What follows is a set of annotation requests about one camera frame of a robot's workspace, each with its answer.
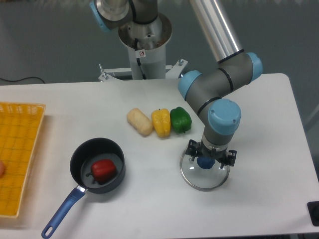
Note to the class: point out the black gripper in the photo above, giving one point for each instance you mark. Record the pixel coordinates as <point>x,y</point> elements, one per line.
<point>217,152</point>

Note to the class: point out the glass pot lid blue knob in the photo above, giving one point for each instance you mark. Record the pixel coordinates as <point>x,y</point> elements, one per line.
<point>202,179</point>

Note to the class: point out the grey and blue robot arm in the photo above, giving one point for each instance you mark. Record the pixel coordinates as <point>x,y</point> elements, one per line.
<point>205,94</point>

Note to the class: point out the green bell pepper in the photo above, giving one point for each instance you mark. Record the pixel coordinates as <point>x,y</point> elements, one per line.
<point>181,121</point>

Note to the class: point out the yellow bell pepper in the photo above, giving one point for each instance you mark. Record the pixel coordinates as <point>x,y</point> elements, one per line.
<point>161,122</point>

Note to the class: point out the beige bread loaf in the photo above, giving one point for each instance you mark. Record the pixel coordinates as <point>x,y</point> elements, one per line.
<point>140,122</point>

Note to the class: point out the red bell pepper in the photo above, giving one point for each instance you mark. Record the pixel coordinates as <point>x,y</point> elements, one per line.
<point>102,171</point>

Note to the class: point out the black device at table edge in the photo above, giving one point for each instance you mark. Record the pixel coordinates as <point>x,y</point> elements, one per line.
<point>313,208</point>

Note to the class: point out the yellow wicker basket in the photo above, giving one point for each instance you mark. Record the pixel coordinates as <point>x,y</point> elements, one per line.
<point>20,125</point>

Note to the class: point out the white metal base frame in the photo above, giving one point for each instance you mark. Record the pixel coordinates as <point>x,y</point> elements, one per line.
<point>114,74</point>

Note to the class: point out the dark saucepan with blue handle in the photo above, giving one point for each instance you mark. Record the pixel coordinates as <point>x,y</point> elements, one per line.
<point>80,163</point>

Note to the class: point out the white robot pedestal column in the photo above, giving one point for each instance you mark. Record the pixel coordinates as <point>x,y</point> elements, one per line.
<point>146,46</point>

